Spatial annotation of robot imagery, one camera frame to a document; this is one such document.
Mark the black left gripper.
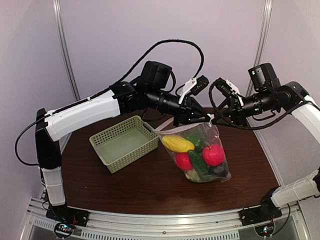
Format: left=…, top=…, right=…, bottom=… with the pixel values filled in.
left=146, top=86, right=212, bottom=127

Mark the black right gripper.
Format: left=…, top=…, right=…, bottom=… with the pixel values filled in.
left=211, top=88, right=275, bottom=128

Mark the green toy bell pepper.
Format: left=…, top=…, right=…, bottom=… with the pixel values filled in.
left=185, top=134, right=206, bottom=152

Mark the clear zip top bag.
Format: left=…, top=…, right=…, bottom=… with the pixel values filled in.
left=154, top=118, right=231, bottom=183

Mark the yellow toy corn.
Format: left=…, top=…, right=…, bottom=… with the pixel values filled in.
left=161, top=135, right=195, bottom=153

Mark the red toy apple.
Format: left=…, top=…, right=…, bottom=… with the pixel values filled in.
left=202, top=144, right=225, bottom=167

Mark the green toy cucumber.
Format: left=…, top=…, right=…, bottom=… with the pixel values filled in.
left=187, top=150, right=209, bottom=176

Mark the red toy strawberry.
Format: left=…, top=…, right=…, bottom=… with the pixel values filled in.
left=175, top=153, right=193, bottom=171

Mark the purple toy eggplant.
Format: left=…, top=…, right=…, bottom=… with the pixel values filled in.
left=208, top=163, right=229, bottom=178

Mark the white toy cauliflower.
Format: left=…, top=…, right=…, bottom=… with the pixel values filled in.
left=185, top=169, right=203, bottom=183

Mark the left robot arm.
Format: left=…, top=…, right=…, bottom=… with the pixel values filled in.
left=35, top=61, right=211, bottom=222

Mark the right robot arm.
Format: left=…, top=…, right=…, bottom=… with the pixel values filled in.
left=209, top=63, right=320, bottom=142

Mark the green plastic basket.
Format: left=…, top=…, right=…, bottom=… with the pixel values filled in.
left=89, top=115, right=159, bottom=174

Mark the right circuit board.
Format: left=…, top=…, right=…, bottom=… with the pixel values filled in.
left=254, top=223, right=275, bottom=238

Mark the circuit board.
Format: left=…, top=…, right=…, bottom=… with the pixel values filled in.
left=53, top=222, right=76, bottom=239
left=254, top=223, right=275, bottom=238

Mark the left circuit board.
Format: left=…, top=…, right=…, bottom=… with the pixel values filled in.
left=53, top=222, right=76, bottom=239

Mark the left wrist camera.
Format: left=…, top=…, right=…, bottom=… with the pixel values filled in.
left=178, top=75, right=209, bottom=105

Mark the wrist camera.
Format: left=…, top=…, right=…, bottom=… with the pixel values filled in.
left=178, top=75, right=209, bottom=105
left=215, top=78, right=244, bottom=106

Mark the black right camera cable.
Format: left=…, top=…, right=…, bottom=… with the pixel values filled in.
left=208, top=78, right=308, bottom=130

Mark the black camera cable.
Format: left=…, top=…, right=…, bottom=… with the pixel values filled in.
left=208, top=78, right=308, bottom=130
left=14, top=38, right=205, bottom=166

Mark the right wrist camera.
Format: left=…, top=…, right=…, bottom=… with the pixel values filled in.
left=215, top=78, right=244, bottom=106

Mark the black left camera cable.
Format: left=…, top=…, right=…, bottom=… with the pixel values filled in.
left=14, top=38, right=205, bottom=166

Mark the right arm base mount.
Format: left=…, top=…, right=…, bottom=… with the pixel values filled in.
left=238, top=203, right=282, bottom=226

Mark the aluminium front frame rail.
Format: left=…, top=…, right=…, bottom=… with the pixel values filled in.
left=18, top=198, right=311, bottom=240

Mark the right aluminium corner post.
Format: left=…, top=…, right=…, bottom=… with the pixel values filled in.
left=246, top=0, right=273, bottom=93

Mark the aluminium corner post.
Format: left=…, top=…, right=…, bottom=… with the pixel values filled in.
left=52, top=0, right=81, bottom=101
left=246, top=0, right=273, bottom=93

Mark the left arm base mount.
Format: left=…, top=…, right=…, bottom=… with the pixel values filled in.
left=45, top=204, right=90, bottom=227

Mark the left aluminium corner post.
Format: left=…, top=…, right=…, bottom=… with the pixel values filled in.
left=52, top=0, right=81, bottom=101

